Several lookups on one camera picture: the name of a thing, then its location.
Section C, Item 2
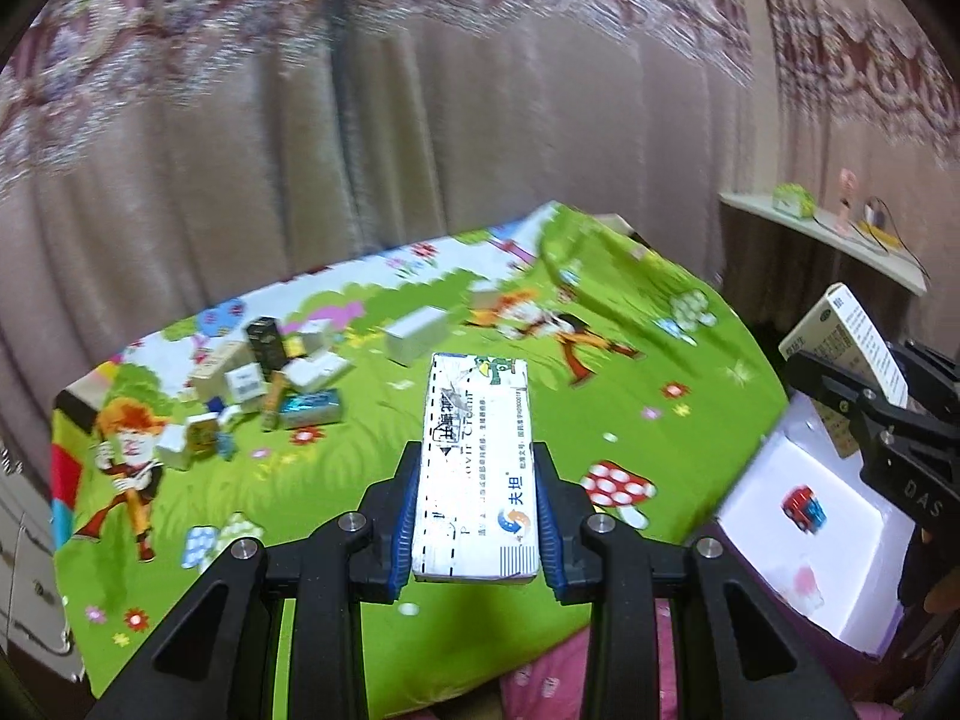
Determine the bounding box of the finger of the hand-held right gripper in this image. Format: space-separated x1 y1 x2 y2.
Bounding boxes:
784 349 914 467
894 340 960 422

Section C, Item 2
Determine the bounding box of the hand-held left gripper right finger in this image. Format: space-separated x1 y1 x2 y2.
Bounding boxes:
529 441 860 720

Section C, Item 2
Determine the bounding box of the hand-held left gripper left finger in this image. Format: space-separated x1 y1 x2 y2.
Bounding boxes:
86 439 422 720

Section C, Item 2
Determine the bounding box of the beige white medicine box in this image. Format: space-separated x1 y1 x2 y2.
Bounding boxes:
780 283 912 460

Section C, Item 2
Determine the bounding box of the white medicine box blue logo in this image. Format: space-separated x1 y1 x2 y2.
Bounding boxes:
411 352 541 584

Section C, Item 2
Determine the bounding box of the white storage box purple rim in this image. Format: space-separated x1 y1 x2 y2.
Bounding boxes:
686 388 914 662

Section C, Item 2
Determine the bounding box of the large white carton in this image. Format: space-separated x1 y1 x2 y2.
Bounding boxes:
385 305 451 368

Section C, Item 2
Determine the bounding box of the pile of small cartons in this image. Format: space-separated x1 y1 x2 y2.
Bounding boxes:
154 315 355 475

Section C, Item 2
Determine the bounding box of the green cartoon play mat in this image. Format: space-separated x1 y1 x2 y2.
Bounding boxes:
49 200 792 700

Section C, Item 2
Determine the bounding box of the red blue toy car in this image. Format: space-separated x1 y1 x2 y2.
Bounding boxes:
781 486 827 535

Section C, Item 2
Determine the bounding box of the pink printed cloth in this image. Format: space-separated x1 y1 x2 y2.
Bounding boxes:
496 601 905 720

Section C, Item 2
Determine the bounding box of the pink handheld fan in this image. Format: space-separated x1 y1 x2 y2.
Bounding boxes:
835 168 861 235

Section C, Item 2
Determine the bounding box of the white drawer cabinet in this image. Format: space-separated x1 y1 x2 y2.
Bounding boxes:
0 454 85 685

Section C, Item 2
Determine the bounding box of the pink patterned curtain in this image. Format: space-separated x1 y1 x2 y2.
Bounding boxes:
0 0 960 481

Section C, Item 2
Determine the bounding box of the black cable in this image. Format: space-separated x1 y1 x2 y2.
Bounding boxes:
814 199 931 278

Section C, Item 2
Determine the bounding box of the white wall shelf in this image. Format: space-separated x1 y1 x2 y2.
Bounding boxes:
718 189 931 298

